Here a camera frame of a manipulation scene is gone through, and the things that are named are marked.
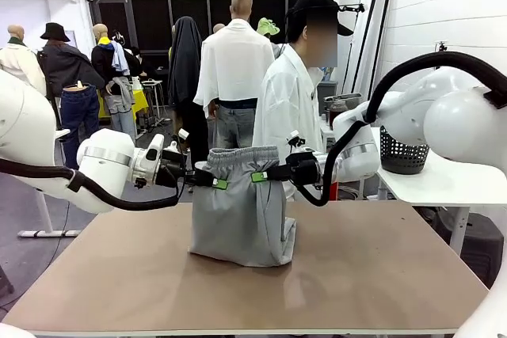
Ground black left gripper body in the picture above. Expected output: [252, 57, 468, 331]
[155, 150, 189, 189]

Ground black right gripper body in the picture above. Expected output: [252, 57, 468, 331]
[285, 150, 320, 186]

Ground grey training pants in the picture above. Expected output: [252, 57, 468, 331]
[188, 146, 297, 268]

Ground dark perforated plastic basket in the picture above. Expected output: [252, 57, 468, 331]
[379, 124, 431, 176]

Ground person in white shirt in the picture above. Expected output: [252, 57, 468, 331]
[252, 0, 355, 201]

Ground mannequin in light jeans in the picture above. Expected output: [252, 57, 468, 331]
[103, 76, 138, 141]

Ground yellow tablecloth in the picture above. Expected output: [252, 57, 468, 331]
[97, 88, 150, 121]

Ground grey metal tray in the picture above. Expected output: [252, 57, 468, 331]
[323, 92, 362, 102]

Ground small white stool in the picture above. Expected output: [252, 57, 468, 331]
[141, 78, 166, 125]

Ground mannequin in dark jeans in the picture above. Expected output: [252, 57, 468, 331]
[59, 80, 101, 171]

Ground mannequin in black cloak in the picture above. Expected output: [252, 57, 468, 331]
[168, 15, 210, 180]

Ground mannequin with yellow scarf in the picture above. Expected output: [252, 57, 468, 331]
[90, 23, 143, 85]

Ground lime green shoe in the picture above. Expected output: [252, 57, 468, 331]
[256, 17, 280, 37]

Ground large white table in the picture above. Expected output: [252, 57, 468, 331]
[370, 126, 507, 256]

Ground mannequin with black hat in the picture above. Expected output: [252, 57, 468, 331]
[37, 21, 105, 97]

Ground mannequin in cream jacket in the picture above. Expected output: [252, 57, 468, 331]
[0, 24, 48, 96]

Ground black plastic stool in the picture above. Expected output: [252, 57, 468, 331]
[461, 213, 505, 295]

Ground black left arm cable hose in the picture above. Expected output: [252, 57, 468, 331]
[0, 158, 180, 212]

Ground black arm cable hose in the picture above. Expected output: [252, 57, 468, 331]
[0, 158, 180, 212]
[295, 51, 507, 207]

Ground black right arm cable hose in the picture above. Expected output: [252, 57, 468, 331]
[295, 51, 507, 207]

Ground white panel black frame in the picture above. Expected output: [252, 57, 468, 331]
[341, 0, 383, 96]
[362, 0, 396, 93]

